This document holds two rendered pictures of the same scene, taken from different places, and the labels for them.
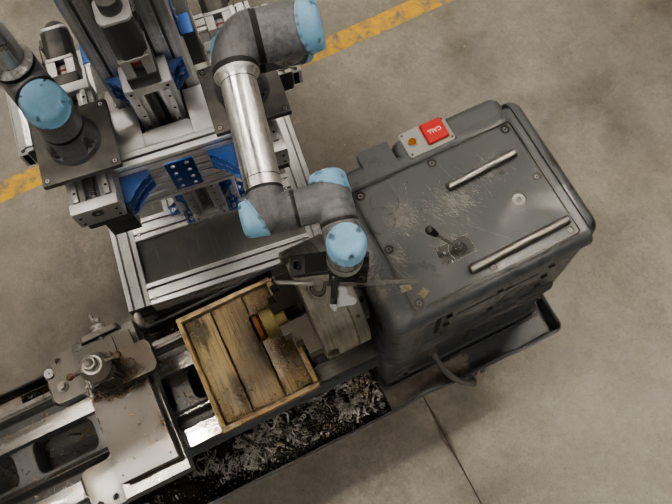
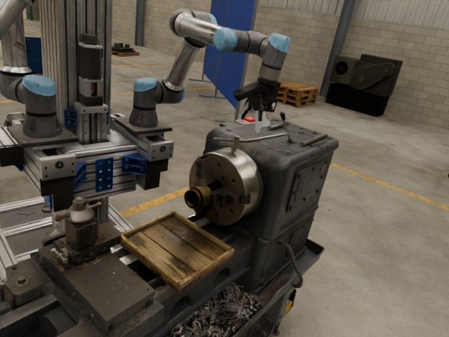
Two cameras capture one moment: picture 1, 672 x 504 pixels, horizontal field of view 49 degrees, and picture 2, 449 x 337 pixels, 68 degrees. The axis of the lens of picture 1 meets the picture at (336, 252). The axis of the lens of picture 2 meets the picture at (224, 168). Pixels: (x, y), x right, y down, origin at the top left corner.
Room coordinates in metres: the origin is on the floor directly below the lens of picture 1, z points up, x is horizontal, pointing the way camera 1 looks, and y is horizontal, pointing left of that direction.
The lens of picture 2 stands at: (-0.51, 0.77, 1.72)
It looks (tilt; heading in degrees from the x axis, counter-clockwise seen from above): 24 degrees down; 326
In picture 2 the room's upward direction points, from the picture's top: 10 degrees clockwise
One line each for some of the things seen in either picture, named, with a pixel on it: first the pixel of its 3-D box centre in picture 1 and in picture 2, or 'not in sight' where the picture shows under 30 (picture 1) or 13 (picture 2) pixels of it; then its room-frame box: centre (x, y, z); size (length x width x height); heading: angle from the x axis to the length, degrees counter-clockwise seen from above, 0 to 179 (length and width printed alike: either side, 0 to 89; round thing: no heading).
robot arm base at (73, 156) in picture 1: (67, 133); (41, 120); (1.06, 0.70, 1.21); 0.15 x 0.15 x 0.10
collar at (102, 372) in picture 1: (93, 366); (79, 210); (0.42, 0.64, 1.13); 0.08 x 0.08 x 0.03
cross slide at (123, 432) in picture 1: (123, 399); (90, 271); (0.36, 0.62, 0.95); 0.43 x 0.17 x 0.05; 20
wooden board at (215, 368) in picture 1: (247, 353); (176, 245); (0.47, 0.28, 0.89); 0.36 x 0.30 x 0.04; 20
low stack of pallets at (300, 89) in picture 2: not in sight; (294, 93); (6.40, -5.70, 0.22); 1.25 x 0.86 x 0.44; 114
